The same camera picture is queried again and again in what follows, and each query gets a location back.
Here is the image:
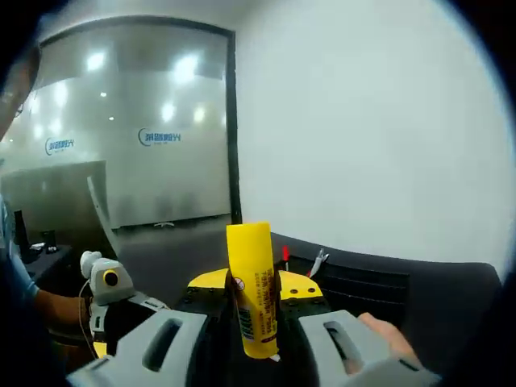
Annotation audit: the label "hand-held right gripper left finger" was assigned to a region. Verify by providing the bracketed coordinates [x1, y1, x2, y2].
[66, 268, 233, 387]

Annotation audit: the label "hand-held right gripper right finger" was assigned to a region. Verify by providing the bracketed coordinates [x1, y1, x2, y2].
[276, 269, 443, 387]

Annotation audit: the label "black mesh holder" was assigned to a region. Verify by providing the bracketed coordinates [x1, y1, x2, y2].
[277, 254, 411, 327]

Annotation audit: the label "large yellow glue stick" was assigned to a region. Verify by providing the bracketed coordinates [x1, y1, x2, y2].
[225, 220, 282, 360]

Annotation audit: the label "person's right hand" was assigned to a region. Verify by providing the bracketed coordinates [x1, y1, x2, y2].
[357, 313, 423, 370]

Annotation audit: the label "small items on side desk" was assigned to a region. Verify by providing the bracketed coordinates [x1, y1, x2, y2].
[30, 229, 58, 256]

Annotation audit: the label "person's blue shirt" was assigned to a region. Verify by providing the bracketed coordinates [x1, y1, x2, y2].
[0, 193, 41, 307]

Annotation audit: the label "blue logo sticker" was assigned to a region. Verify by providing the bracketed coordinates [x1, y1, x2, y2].
[137, 127, 183, 147]
[44, 136, 78, 156]

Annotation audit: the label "black door frame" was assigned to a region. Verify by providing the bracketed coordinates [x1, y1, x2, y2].
[38, 15, 243, 226]

